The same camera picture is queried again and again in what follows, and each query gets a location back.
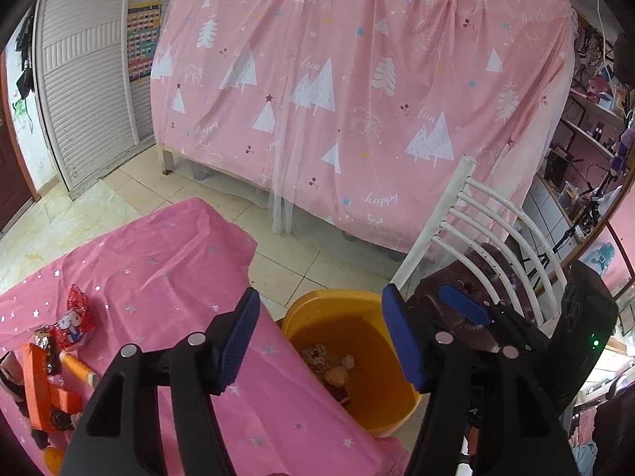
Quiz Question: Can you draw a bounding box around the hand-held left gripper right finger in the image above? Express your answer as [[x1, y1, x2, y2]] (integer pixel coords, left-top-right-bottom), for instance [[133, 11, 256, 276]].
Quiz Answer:
[[381, 282, 577, 476]]

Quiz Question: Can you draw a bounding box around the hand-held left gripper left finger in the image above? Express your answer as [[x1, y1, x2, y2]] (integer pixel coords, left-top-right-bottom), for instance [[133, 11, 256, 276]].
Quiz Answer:
[[60, 286, 262, 476]]

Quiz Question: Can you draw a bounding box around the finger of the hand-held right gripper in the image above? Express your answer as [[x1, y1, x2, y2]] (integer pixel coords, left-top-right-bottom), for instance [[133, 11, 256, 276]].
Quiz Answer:
[[438, 284, 552, 358]]

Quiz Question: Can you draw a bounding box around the yellow plastic bucket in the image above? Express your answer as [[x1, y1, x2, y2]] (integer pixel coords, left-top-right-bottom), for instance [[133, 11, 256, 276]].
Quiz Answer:
[[282, 288, 423, 438]]

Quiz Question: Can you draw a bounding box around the long orange printed box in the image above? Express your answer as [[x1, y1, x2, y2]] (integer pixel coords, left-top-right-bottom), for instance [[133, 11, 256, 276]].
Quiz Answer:
[[20, 343, 64, 432]]

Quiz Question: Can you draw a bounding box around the brown tufted chair cushion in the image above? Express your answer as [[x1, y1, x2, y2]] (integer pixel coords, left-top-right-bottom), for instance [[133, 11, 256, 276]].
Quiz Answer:
[[407, 242, 546, 353]]

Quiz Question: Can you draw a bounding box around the peach crumpled paper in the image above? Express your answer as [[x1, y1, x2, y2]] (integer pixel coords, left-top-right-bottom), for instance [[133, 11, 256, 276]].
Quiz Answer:
[[325, 354, 358, 388]]

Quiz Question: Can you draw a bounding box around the speckled crumpled wrapper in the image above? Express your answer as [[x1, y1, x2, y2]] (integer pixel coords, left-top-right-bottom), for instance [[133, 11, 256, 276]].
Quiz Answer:
[[302, 342, 329, 372]]

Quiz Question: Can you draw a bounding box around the white metal chair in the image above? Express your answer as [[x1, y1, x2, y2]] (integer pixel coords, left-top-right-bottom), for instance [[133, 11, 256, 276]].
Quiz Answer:
[[389, 155, 569, 338]]

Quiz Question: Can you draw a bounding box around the pink star tablecloth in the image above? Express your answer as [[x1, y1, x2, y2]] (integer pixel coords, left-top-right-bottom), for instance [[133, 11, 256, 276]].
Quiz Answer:
[[0, 197, 412, 476]]

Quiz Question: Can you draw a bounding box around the black tripod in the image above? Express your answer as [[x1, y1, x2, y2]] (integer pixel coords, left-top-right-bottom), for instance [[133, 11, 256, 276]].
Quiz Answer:
[[548, 156, 627, 263]]

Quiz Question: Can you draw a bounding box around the orange tube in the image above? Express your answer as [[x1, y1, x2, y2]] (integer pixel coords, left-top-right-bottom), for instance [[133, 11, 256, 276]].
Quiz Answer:
[[60, 350, 100, 386]]

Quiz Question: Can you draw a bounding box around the red cartoon snack wrapper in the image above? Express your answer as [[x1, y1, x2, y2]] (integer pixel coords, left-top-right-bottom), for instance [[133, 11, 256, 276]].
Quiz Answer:
[[54, 284, 98, 349]]

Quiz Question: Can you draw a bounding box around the purple plush toy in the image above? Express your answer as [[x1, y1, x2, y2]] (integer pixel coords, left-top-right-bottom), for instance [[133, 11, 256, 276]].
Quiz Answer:
[[609, 128, 635, 175]]

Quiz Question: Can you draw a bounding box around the dark brown snack wrapper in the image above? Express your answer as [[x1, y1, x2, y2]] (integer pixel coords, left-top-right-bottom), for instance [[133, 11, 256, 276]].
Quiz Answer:
[[34, 326, 63, 374]]

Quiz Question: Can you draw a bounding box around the pink tree print curtain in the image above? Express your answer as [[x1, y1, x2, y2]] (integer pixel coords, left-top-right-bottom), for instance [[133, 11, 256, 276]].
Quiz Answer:
[[149, 0, 573, 259]]

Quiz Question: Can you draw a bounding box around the brown wooden door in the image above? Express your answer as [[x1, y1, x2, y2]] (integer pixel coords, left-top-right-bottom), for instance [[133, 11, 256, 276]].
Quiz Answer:
[[0, 52, 40, 239]]

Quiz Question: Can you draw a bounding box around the white slatted wardrobe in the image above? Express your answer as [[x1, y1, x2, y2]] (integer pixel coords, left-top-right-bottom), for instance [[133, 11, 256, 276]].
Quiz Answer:
[[32, 0, 184, 202]]

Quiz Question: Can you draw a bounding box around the black hanging cloth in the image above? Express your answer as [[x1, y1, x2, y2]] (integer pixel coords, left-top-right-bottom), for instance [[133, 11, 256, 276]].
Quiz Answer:
[[14, 20, 37, 101]]

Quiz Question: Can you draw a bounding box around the wooden bed frame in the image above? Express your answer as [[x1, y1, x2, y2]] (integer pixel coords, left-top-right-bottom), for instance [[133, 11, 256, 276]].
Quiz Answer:
[[160, 139, 279, 209]]

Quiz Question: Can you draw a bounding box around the cluttered wall shelf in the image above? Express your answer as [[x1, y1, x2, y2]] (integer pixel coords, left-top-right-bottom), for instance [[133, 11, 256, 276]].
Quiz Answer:
[[536, 7, 635, 259]]

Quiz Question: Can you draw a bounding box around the colourful grid wall poster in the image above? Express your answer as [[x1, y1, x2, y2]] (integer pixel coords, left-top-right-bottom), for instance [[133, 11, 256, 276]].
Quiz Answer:
[[126, 1, 164, 84]]

